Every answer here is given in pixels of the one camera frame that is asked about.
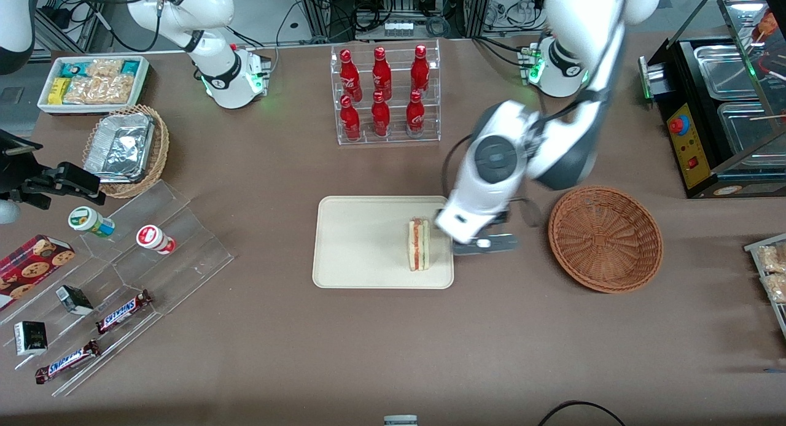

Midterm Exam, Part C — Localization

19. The steel warmer pan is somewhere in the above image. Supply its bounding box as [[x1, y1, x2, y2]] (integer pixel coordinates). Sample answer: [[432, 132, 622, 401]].
[[693, 43, 761, 101], [716, 100, 786, 155]]

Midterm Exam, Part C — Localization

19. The clear acrylic bottle rack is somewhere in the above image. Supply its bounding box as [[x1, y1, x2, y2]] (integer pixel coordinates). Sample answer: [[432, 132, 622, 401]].
[[330, 39, 442, 147]]

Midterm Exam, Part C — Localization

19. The aluminium foil tray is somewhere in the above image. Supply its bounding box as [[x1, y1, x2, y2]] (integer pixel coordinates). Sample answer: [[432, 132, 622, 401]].
[[84, 112, 156, 184]]

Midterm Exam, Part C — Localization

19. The snickers chocolate bar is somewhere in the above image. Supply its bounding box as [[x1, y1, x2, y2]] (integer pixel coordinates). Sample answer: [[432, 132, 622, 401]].
[[34, 339, 101, 385], [95, 289, 154, 336]]

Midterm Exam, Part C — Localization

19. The white snack container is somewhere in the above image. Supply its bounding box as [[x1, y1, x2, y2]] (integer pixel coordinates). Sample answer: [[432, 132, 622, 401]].
[[37, 55, 150, 116]]

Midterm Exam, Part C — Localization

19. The black cable loop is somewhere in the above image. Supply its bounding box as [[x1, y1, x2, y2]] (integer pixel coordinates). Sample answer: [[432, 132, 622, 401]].
[[538, 400, 628, 426]]

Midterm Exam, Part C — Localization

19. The brown wicker basket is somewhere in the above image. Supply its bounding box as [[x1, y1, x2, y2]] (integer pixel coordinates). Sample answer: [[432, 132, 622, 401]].
[[548, 186, 664, 294]]

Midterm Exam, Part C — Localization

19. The black food warmer machine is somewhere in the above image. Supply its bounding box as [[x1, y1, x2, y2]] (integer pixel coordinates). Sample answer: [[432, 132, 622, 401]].
[[637, 0, 786, 200]]

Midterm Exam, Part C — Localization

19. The grey metal snack tray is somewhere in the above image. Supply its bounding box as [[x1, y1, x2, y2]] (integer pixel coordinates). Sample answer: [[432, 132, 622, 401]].
[[744, 232, 786, 341]]

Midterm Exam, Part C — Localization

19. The beige plastic tray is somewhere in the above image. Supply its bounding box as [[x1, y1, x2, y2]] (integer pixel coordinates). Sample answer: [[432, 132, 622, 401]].
[[312, 196, 455, 290]]

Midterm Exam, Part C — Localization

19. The green label yogurt cup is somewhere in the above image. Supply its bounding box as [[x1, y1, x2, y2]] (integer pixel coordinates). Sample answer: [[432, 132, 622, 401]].
[[68, 206, 116, 239]]

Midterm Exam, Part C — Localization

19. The triangular sandwich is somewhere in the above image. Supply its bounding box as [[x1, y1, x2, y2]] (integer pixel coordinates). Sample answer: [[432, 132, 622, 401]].
[[408, 216, 431, 273]]

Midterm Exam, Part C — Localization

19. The red label yogurt cup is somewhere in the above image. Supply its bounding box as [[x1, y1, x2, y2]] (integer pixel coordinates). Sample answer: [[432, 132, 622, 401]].
[[135, 224, 177, 256]]

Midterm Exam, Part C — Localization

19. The red cola bottle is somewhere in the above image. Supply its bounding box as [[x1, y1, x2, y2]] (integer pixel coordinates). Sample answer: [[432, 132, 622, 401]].
[[372, 47, 393, 101], [371, 91, 392, 138], [410, 44, 430, 94], [340, 95, 362, 142], [339, 49, 362, 102], [405, 90, 426, 138]]

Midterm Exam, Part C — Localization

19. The light wicker basket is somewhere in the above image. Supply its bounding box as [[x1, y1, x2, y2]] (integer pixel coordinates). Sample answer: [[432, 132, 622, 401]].
[[82, 104, 171, 199]]

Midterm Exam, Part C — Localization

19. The clear acrylic step display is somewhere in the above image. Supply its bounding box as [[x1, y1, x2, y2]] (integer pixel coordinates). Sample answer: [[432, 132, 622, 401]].
[[0, 179, 236, 398]]

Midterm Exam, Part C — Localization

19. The small black box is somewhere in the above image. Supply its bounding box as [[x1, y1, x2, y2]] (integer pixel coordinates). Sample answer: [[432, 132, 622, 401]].
[[13, 320, 49, 357], [55, 284, 95, 317]]

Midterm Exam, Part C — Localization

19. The clear fried snack bag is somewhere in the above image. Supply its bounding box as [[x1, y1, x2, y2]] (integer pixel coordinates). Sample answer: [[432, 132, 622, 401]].
[[761, 273, 786, 304], [756, 244, 786, 274]]

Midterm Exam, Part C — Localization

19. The clear rice cracker bag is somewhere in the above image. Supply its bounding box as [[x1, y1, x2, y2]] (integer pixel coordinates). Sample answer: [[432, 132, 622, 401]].
[[63, 76, 103, 106], [86, 58, 125, 80], [98, 74, 136, 105]]

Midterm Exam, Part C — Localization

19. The red cookie box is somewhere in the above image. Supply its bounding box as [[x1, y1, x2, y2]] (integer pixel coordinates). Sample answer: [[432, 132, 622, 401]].
[[0, 234, 77, 312]]

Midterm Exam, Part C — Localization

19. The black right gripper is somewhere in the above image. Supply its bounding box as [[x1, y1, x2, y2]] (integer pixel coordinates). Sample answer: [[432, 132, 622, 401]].
[[0, 130, 107, 210]]

